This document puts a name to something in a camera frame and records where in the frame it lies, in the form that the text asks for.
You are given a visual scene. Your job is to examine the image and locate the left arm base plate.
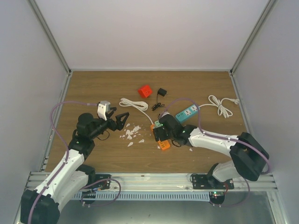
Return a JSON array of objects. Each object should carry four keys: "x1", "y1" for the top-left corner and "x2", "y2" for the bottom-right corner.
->
[{"x1": 90, "y1": 174, "x2": 112, "y2": 190}]

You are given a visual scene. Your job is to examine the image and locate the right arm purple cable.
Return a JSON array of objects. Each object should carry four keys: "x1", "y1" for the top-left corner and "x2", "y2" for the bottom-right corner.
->
[{"x1": 162, "y1": 97, "x2": 272, "y2": 208}]

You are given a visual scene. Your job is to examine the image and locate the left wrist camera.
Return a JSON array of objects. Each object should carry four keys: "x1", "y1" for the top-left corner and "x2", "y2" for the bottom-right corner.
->
[{"x1": 97, "y1": 100, "x2": 111, "y2": 121}]

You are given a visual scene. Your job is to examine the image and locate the slotted cable duct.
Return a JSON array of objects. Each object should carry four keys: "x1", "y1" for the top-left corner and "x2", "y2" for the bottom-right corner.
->
[{"x1": 84, "y1": 191, "x2": 210, "y2": 202}]

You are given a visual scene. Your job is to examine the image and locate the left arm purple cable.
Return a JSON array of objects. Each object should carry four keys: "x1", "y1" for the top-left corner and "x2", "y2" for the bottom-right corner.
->
[{"x1": 28, "y1": 101, "x2": 99, "y2": 224}]

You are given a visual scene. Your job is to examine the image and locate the white orange strip cord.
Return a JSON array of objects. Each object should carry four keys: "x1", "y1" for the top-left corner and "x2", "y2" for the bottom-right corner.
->
[{"x1": 119, "y1": 98, "x2": 154, "y2": 124}]

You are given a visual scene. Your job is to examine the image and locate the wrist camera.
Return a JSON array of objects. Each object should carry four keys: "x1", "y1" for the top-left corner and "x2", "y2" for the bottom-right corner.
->
[
  {"x1": 159, "y1": 112, "x2": 169, "y2": 118},
  {"x1": 97, "y1": 100, "x2": 111, "y2": 121}
]

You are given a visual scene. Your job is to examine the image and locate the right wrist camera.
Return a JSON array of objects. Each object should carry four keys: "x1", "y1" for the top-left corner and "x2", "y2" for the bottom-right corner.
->
[{"x1": 159, "y1": 112, "x2": 169, "y2": 118}]

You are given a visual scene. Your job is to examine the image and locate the white teal strip cord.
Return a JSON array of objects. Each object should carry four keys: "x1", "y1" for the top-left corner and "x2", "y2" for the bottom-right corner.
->
[{"x1": 199, "y1": 94, "x2": 240, "y2": 118}]

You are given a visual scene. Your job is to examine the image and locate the black adapter cable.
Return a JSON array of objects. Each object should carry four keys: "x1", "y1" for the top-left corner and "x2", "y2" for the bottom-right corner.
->
[{"x1": 151, "y1": 93, "x2": 165, "y2": 112}]

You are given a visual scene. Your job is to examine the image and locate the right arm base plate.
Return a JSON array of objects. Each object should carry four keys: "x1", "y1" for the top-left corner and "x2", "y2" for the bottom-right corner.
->
[{"x1": 190, "y1": 173, "x2": 235, "y2": 190}]

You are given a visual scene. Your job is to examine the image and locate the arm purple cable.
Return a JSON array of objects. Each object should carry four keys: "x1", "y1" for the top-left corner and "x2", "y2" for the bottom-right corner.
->
[
  {"x1": 28, "y1": 101, "x2": 99, "y2": 224},
  {"x1": 162, "y1": 97, "x2": 272, "y2": 208}
]

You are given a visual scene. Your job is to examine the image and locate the aluminium front rail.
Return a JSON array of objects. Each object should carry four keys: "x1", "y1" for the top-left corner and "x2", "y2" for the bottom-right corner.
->
[{"x1": 27, "y1": 172, "x2": 278, "y2": 192}]

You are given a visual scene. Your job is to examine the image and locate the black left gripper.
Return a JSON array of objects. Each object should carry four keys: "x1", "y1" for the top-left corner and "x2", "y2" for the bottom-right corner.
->
[{"x1": 89, "y1": 107, "x2": 128, "y2": 140}]

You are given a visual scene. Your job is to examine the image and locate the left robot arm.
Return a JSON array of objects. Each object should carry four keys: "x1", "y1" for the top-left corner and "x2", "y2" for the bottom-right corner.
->
[{"x1": 20, "y1": 101, "x2": 129, "y2": 224}]

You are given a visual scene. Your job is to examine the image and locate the red cube adapter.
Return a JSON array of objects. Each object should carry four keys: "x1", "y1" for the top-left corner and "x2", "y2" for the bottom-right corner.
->
[{"x1": 138, "y1": 85, "x2": 153, "y2": 98}]

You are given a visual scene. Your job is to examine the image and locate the green USB charger plug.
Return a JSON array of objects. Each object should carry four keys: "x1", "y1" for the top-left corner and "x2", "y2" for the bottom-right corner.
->
[{"x1": 154, "y1": 120, "x2": 162, "y2": 128}]

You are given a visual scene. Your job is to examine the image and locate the orange power strip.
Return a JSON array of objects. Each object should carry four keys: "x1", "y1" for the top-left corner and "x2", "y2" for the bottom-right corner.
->
[{"x1": 150, "y1": 124, "x2": 170, "y2": 150}]

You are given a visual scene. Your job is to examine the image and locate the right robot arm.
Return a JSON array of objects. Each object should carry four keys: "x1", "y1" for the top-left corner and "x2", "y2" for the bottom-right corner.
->
[{"x1": 152, "y1": 113, "x2": 269, "y2": 189}]

